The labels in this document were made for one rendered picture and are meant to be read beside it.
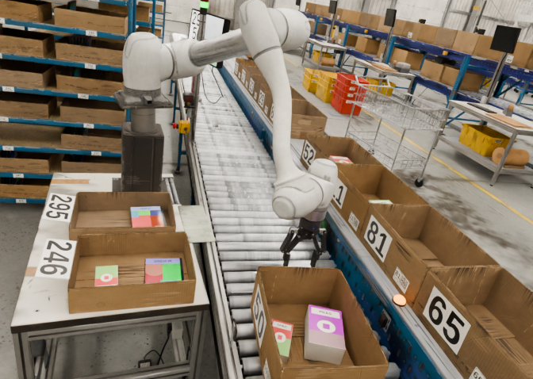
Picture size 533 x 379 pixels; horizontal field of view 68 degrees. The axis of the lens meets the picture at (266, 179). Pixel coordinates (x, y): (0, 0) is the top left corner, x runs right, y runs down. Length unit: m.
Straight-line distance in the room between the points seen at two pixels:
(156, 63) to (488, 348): 1.50
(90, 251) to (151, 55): 0.81
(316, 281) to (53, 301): 0.85
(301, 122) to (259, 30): 1.39
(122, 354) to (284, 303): 1.06
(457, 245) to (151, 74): 1.39
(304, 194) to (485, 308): 0.78
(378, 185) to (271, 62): 1.02
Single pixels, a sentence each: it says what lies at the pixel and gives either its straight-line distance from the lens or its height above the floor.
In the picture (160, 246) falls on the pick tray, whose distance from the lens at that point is 1.58.
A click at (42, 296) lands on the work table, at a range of 1.47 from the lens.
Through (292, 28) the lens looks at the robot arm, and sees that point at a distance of 1.43.
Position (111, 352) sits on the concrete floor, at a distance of 2.27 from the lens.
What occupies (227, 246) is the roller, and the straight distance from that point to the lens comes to 1.68.
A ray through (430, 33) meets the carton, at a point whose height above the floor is 1.57.
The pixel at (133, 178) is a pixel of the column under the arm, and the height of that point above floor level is 0.86.
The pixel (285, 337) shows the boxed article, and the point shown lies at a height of 0.79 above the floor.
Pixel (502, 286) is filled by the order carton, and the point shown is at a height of 0.99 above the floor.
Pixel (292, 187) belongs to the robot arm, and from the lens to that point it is 1.15.
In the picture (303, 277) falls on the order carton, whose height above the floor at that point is 0.88.
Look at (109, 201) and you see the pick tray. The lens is 1.84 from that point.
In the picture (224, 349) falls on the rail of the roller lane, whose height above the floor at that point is 0.74.
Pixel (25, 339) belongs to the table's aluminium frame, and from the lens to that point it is 1.44.
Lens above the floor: 1.72
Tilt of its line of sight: 25 degrees down
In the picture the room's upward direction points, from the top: 11 degrees clockwise
